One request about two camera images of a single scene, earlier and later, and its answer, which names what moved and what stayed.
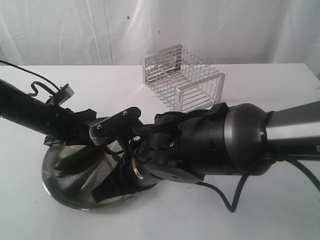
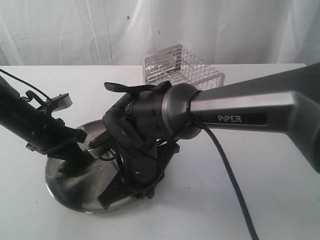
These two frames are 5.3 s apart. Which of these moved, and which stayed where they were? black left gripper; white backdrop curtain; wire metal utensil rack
Moved: black left gripper
Stayed: wire metal utensil rack; white backdrop curtain
